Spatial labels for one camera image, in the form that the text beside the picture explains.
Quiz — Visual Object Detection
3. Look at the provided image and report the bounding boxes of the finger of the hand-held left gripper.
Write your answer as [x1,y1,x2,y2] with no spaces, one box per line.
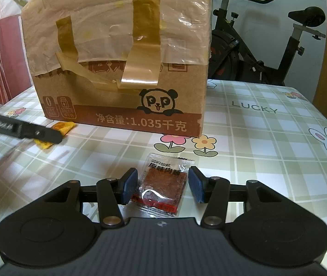
[22,122,63,145]

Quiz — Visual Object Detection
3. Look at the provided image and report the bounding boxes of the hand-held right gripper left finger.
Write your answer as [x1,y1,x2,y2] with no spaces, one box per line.
[41,167,139,229]

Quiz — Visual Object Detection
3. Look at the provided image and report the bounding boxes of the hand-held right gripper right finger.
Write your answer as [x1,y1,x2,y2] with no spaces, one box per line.
[189,166,285,227]

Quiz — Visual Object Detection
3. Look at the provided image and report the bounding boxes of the small yellow orange packet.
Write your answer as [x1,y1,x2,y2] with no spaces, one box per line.
[35,121,76,150]

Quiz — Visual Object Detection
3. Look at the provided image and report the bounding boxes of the clear meat jerky packet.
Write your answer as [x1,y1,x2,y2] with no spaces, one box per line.
[130,152,191,216]

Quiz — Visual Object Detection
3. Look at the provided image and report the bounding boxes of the cardboard box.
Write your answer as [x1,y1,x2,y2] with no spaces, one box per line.
[20,0,213,138]

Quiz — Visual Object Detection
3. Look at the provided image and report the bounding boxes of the translucent plastic bag liner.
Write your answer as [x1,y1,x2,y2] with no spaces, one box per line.
[20,0,213,79]

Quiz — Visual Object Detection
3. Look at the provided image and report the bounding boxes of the checked tablecloth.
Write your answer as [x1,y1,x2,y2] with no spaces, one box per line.
[0,79,327,276]

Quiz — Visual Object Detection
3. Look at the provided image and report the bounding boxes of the black exercise bike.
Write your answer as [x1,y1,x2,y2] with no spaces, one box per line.
[208,0,327,86]

